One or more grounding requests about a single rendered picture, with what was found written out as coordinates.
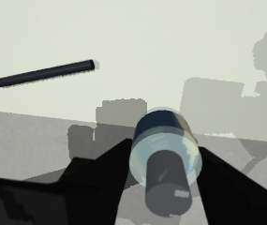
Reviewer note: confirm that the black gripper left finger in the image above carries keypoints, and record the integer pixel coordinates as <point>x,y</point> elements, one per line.
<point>88,196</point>

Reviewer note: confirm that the black thin rod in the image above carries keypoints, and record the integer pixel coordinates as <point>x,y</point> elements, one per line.
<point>46,73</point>

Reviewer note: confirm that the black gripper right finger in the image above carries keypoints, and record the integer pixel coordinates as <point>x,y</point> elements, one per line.
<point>228,196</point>

